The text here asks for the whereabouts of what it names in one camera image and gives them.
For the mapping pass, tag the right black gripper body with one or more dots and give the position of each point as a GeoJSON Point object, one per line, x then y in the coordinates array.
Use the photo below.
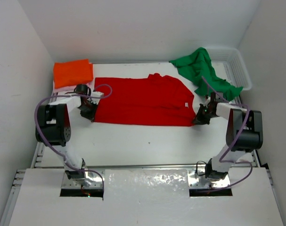
{"type": "Point", "coordinates": [201, 117]}

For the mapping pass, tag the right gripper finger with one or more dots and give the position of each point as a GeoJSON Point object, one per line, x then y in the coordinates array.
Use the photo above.
{"type": "Point", "coordinates": [204, 120]}
{"type": "Point", "coordinates": [199, 114]}

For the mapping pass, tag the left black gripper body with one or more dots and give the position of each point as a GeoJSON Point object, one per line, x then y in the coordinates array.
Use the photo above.
{"type": "Point", "coordinates": [88, 112]}

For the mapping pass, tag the pink t shirt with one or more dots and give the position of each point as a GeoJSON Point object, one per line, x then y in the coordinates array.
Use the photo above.
{"type": "Point", "coordinates": [62, 89]}

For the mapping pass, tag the orange t shirt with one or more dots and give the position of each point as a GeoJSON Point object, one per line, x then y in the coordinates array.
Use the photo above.
{"type": "Point", "coordinates": [72, 73]}

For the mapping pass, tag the red t shirt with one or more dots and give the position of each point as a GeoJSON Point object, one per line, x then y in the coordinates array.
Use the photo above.
{"type": "Point", "coordinates": [153, 101]}

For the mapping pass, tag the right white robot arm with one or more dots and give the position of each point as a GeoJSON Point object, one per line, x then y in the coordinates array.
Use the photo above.
{"type": "Point", "coordinates": [243, 135]}

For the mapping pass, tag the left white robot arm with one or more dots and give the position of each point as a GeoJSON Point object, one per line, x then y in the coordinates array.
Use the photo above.
{"type": "Point", "coordinates": [55, 129]}

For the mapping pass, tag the green t shirt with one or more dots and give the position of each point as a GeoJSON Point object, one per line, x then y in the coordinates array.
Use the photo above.
{"type": "Point", "coordinates": [197, 68]}

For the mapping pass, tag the white plastic basket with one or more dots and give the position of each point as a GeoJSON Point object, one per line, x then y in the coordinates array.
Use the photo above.
{"type": "Point", "coordinates": [229, 64]}

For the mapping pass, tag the white front cover panel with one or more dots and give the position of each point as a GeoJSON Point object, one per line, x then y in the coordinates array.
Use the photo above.
{"type": "Point", "coordinates": [144, 198]}

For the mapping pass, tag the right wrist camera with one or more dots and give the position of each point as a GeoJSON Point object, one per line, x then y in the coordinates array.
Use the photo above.
{"type": "Point", "coordinates": [207, 101]}

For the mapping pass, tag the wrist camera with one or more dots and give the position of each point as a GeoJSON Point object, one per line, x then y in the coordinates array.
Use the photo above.
{"type": "Point", "coordinates": [97, 95]}
{"type": "Point", "coordinates": [207, 101]}

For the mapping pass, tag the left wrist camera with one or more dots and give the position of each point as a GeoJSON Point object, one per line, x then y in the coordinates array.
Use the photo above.
{"type": "Point", "coordinates": [97, 95]}

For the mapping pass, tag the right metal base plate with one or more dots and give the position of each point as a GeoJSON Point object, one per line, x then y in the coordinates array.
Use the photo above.
{"type": "Point", "coordinates": [197, 180]}

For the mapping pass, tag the metal base plate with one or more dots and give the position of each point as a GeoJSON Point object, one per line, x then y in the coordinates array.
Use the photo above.
{"type": "Point", "coordinates": [77, 180]}
{"type": "Point", "coordinates": [197, 180]}

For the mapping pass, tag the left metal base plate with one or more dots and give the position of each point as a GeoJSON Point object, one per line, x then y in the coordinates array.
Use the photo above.
{"type": "Point", "coordinates": [77, 180]}

